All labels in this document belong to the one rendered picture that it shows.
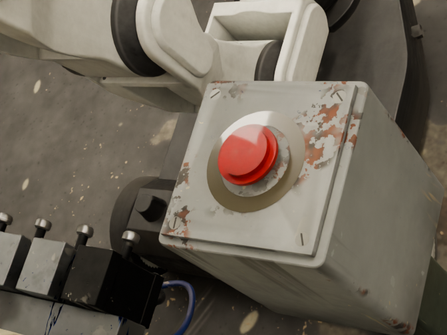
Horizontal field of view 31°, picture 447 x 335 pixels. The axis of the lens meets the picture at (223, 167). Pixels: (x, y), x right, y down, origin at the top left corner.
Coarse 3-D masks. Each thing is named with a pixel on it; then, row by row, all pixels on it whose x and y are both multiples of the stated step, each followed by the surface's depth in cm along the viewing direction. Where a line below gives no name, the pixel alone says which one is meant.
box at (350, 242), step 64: (320, 128) 48; (384, 128) 51; (192, 192) 51; (256, 192) 49; (320, 192) 46; (384, 192) 51; (192, 256) 52; (256, 256) 47; (320, 256) 45; (384, 256) 52; (320, 320) 61; (384, 320) 54
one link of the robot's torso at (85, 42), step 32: (0, 0) 84; (32, 0) 88; (64, 0) 95; (96, 0) 100; (128, 0) 102; (0, 32) 89; (32, 32) 88; (64, 32) 96; (96, 32) 100; (128, 32) 102; (64, 64) 108; (96, 64) 105; (128, 64) 104
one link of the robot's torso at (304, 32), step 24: (240, 0) 142; (264, 0) 138; (288, 0) 135; (312, 0) 137; (216, 24) 144; (240, 24) 143; (264, 24) 140; (288, 24) 138; (312, 24) 135; (288, 48) 131; (312, 48) 136; (288, 72) 131; (312, 72) 136
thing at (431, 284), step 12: (432, 264) 69; (432, 276) 69; (444, 276) 71; (432, 288) 69; (444, 288) 72; (432, 300) 69; (444, 300) 72; (420, 312) 67; (432, 312) 69; (444, 312) 72; (420, 324) 68; (432, 324) 70; (444, 324) 72
